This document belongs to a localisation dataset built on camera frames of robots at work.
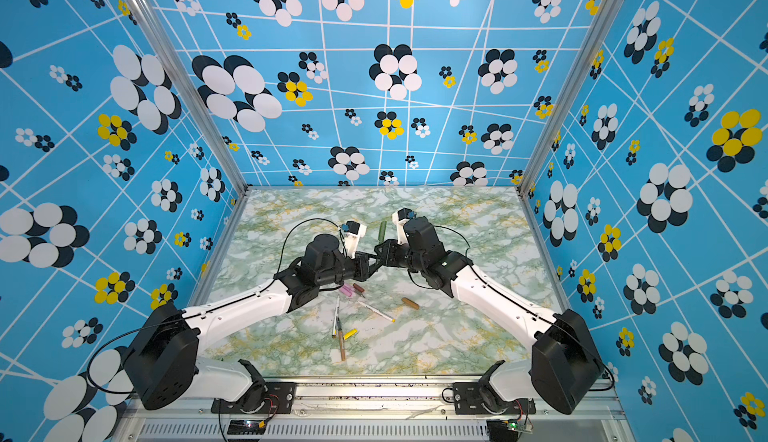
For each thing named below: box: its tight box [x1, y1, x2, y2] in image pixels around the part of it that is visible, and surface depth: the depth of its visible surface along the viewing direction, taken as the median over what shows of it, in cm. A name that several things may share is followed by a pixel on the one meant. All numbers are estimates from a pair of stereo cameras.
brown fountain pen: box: [336, 316, 346, 361], surface depth 84 cm
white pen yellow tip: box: [358, 301, 397, 323], surface depth 90 cm
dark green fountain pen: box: [378, 220, 387, 245], surface depth 80 cm
